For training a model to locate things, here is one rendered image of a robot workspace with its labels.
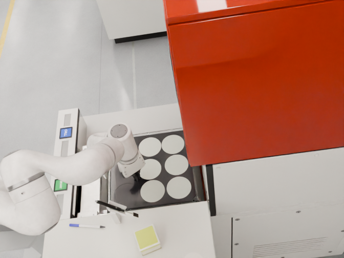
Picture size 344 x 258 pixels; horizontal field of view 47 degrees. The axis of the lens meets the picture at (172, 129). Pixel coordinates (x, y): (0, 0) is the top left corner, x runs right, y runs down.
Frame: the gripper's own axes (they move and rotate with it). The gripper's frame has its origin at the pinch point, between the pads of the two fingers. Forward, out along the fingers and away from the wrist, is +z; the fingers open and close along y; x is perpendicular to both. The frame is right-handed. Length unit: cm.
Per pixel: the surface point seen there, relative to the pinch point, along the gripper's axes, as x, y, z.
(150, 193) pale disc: 9.6, -0.4, 2.1
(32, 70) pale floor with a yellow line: -202, 0, 92
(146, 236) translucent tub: 29.2, 12.0, -11.2
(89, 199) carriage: -5.3, 20.9, 4.0
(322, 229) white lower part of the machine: 56, -58, 40
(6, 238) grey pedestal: -16, 57, 10
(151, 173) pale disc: 2.2, -5.8, 1.9
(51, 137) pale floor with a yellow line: -124, 18, 92
